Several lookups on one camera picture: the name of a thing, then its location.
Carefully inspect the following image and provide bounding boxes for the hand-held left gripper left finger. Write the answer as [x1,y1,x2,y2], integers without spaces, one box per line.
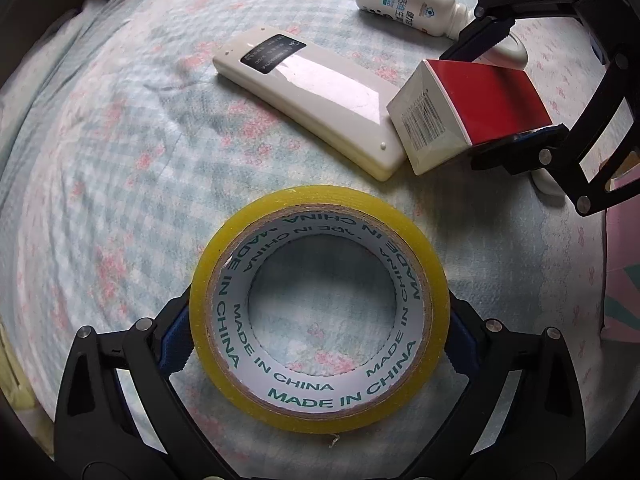
[54,286,222,480]

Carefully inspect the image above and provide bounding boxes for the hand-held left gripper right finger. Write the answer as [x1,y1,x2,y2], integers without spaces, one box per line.
[400,292,587,480]

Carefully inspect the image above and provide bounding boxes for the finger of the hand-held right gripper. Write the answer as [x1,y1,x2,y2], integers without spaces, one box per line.
[469,62,640,217]
[440,0,584,64]

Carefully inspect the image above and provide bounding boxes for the yellow packing tape roll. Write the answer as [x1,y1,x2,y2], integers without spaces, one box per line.
[189,185,449,435]

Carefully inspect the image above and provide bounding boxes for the red and white carton box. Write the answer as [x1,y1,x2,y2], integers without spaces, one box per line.
[386,59,554,176]

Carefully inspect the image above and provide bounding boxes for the white bottle with blue label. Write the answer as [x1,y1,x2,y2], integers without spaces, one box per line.
[355,0,470,40]

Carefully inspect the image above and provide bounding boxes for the pink patterned cardboard box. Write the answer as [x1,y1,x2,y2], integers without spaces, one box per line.
[601,150,640,343]

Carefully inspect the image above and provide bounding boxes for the white remote control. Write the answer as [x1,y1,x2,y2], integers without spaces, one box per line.
[213,26,407,181]

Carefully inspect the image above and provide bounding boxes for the green mattress cover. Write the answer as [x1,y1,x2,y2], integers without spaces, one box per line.
[0,332,32,403]

